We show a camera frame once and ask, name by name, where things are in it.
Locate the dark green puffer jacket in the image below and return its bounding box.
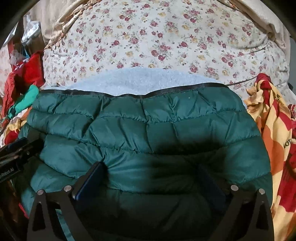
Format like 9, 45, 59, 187
13, 83, 273, 240

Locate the bright green garment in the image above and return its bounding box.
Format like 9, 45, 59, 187
6, 84, 39, 120

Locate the red garment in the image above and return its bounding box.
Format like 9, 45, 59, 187
1, 51, 45, 117

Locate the red yellow patterned blanket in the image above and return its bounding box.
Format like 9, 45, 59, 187
11, 74, 295, 240

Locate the clear plastic bag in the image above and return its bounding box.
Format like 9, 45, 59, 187
21, 15, 42, 46

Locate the beige quilted blanket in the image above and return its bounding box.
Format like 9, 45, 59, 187
27, 1, 290, 59

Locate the floral bed sheet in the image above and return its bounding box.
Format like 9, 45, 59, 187
43, 1, 295, 103

